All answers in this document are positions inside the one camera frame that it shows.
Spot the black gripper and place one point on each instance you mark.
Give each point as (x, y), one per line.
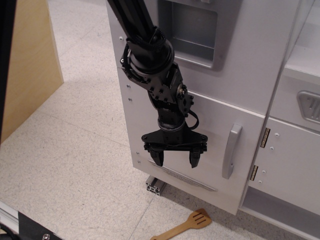
(184, 139)

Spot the white low fridge door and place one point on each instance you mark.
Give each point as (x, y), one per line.
(219, 174)

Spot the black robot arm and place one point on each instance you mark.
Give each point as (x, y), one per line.
(148, 61)

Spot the aluminium extrusion foot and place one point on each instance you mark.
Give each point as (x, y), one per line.
(155, 185)

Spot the wooden slotted spatula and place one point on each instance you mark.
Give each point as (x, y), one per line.
(196, 220)

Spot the lower brass oven hinge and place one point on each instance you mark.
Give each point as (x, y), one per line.
(253, 173)

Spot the brass oven hinge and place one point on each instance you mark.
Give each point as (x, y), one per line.
(253, 173)
(265, 137)

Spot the upper brass oven hinge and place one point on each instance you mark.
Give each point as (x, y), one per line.
(265, 137)

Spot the white toy kitchen cabinet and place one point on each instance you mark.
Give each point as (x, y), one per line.
(252, 54)

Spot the plywood panel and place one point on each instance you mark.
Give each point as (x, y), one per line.
(34, 72)

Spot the grey fridge door handle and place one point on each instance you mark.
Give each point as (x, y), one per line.
(232, 141)

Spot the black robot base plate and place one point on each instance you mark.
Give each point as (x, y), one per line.
(29, 229)

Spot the aluminium frame rail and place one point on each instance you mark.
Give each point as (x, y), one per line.
(9, 217)

